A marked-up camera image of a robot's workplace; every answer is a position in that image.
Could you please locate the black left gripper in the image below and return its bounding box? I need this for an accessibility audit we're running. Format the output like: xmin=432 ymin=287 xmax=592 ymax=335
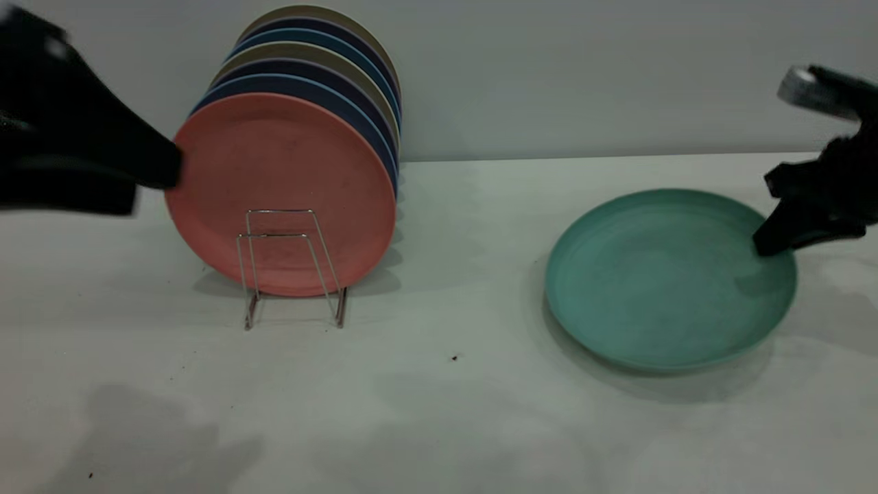
xmin=0 ymin=7 xmax=183 ymax=215

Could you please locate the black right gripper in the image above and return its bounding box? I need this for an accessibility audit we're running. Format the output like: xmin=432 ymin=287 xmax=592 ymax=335
xmin=752 ymin=127 xmax=878 ymax=259

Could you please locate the green round plate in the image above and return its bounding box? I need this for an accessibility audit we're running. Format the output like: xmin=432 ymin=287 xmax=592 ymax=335
xmin=545 ymin=189 xmax=798 ymax=373

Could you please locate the pink round plate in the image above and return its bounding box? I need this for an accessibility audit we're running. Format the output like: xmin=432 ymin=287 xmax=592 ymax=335
xmin=165 ymin=93 xmax=399 ymax=298

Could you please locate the navy blue round plate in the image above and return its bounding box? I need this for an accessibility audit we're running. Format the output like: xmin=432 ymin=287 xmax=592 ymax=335
xmin=191 ymin=74 xmax=400 ymax=200

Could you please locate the beige round plate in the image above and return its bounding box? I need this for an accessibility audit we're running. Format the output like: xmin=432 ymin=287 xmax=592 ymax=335
xmin=237 ymin=5 xmax=401 ymax=89
xmin=211 ymin=43 xmax=402 ymax=141

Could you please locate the dark purple round plate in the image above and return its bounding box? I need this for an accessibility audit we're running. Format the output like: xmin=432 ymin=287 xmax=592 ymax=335
xmin=211 ymin=59 xmax=401 ymax=160
xmin=239 ymin=18 xmax=401 ymax=97

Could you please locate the teal blue round plate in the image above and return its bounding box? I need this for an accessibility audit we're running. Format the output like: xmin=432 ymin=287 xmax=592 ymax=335
xmin=229 ymin=29 xmax=403 ymax=119

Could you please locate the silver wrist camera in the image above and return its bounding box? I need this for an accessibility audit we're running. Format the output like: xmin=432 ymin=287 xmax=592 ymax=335
xmin=777 ymin=64 xmax=878 ymax=124

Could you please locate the metal wire plate rack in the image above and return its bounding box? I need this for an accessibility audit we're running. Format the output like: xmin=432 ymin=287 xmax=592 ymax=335
xmin=237 ymin=209 xmax=348 ymax=331

